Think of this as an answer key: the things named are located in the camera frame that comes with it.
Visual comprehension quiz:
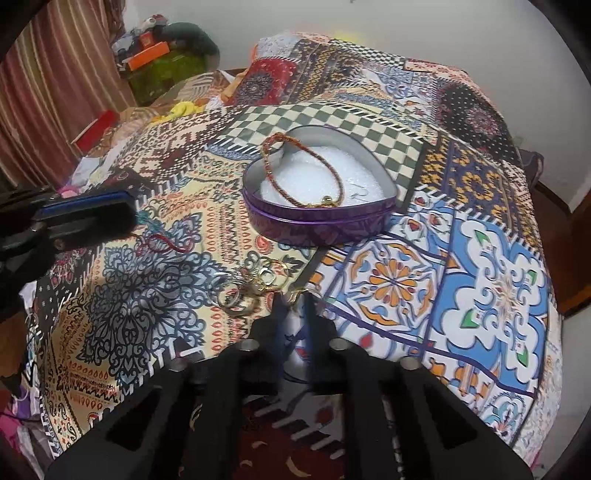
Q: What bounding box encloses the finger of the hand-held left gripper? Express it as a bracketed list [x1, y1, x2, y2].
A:
[28, 191, 140, 253]

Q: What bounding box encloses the green storage container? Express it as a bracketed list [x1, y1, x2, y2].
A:
[124, 46, 219, 108]

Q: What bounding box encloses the patchwork printed blanket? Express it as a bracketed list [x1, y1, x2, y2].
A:
[23, 31, 565, 462]

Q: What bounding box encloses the yellow cloth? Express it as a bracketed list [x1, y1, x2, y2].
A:
[151, 100, 205, 123]

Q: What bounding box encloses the silver ring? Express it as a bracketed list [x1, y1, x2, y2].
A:
[216, 282, 260, 317]

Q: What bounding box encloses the red box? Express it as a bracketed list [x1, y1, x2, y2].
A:
[70, 109, 119, 145]

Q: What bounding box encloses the white foam pad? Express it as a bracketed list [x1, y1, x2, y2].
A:
[259, 145, 387, 206]

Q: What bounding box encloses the wooden bed frame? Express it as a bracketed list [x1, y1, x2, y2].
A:
[531, 179, 591, 320]

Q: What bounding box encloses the red gold braided necklace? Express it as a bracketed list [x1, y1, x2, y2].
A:
[260, 133, 345, 208]

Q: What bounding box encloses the striped brown curtain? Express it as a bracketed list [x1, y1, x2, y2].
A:
[0, 0, 139, 186]

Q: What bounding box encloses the purple heart-shaped tin box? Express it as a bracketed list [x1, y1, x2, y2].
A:
[242, 126, 398, 245]

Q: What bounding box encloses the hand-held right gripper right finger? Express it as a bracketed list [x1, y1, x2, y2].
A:
[303, 298, 534, 480]

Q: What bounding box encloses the dark green bag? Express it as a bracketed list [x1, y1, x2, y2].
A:
[161, 22, 219, 62]

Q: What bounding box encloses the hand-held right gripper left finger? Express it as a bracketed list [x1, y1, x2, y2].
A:
[46, 294, 291, 480]

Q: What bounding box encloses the orange box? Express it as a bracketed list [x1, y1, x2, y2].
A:
[126, 41, 171, 71]

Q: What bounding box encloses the red thread bracelet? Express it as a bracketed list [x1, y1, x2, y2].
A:
[141, 233, 192, 254]

